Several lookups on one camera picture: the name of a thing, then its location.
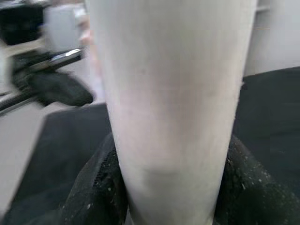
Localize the white plastic table leg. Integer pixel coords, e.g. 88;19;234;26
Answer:
90;0;258;225

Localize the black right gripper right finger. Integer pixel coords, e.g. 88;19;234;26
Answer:
211;135;300;225

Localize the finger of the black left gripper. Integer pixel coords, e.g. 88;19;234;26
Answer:
29;70;95;108

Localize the black tablecloth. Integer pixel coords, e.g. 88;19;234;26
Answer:
0;66;300;225

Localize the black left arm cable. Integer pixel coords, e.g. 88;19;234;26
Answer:
0;91;42;116

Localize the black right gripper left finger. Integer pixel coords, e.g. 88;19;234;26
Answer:
58;133;129;225

